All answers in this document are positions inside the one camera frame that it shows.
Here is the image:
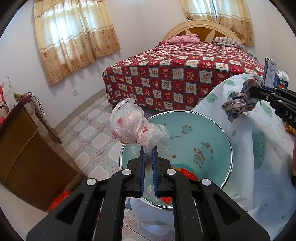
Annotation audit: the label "blue white gable carton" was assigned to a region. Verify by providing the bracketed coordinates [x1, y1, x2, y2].
[273, 68, 290, 89]

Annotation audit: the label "person's right hand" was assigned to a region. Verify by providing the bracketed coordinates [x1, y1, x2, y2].
[291, 144, 296, 176]

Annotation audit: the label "white tablecloth green clouds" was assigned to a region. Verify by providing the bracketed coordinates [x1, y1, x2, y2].
[124, 73, 296, 241]

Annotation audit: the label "red patterned bedspread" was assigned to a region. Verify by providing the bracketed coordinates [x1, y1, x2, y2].
[102, 43, 263, 111]

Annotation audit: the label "cream wooden headboard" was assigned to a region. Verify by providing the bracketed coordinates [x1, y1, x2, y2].
[163, 20, 241, 43]

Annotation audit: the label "red bag on floor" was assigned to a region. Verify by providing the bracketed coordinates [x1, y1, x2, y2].
[49, 190, 72, 212]

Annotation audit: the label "orange snack wrapper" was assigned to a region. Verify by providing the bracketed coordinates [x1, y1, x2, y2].
[285, 123, 296, 135]

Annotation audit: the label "clear pink plastic bag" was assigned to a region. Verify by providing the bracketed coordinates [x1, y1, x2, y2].
[109, 98, 170, 159]

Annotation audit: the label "brown wooden cabinet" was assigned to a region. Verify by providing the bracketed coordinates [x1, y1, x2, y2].
[1, 95, 86, 211]

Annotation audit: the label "plaid cloth rag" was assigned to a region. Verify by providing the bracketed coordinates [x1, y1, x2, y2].
[222, 78, 261, 122]

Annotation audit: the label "beige curtain window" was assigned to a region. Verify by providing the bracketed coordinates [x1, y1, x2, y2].
[180, 0, 254, 47]
[34, 1, 121, 86]

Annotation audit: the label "red orange blue snack bag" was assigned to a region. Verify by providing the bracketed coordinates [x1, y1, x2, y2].
[180, 168, 199, 181]

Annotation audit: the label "tall white milk carton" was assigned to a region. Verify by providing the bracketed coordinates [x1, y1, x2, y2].
[262, 57, 277, 88]

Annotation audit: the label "red foam net sleeve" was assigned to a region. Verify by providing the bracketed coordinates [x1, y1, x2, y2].
[160, 197, 172, 204]

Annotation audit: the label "white box on cabinet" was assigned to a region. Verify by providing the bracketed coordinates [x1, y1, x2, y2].
[1, 79, 17, 111]

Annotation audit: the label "pink pillow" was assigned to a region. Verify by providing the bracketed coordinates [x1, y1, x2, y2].
[166, 34, 201, 44]

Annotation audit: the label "beige curtain right window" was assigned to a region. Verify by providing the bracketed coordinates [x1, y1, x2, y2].
[180, 0, 254, 47]

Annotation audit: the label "striped pillow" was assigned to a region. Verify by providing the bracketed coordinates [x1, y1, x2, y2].
[213, 37, 244, 49]

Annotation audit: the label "beige curtain left window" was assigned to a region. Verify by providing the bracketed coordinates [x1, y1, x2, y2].
[34, 1, 121, 86]

